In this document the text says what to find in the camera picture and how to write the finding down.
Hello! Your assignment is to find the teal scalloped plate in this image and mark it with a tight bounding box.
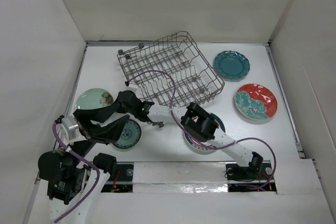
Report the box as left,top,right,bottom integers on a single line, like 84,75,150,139
213,51,250,80

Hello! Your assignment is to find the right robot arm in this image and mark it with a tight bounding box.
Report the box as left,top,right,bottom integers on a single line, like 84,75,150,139
80,91,263,178

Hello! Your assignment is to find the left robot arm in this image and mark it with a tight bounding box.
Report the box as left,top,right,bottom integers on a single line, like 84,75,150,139
38,102,129,223

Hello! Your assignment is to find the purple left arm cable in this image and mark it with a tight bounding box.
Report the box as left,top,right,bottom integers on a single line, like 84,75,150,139
52,120,102,223

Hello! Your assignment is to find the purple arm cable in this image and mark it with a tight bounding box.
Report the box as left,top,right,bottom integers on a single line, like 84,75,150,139
52,120,102,223
125,70,276,190

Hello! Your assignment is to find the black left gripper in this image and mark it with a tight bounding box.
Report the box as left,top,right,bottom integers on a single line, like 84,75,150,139
68,101,129,166

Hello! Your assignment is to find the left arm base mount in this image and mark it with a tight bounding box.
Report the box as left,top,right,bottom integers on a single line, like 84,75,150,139
101,163,134,193

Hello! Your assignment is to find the blue patterned small plate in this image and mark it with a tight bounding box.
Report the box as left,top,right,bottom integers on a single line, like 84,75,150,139
113,119,142,150

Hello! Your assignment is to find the white green rimmed plate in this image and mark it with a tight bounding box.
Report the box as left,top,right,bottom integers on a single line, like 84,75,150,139
183,113,226,155

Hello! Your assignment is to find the red teal floral plate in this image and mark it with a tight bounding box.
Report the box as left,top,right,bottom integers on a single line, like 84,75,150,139
234,83,278,121

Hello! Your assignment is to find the grey wire dish rack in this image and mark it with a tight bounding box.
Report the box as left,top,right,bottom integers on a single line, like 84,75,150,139
117,31,225,107

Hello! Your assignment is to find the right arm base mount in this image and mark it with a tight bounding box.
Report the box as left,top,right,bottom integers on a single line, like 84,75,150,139
224,162,277,193

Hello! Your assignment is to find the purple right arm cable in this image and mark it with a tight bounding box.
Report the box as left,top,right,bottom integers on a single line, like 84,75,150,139
125,70,276,190

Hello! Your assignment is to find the light green floral plate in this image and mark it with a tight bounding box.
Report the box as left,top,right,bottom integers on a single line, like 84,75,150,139
75,88,114,110

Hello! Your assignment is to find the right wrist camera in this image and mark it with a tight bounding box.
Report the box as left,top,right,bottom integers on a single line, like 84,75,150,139
125,81,139,93

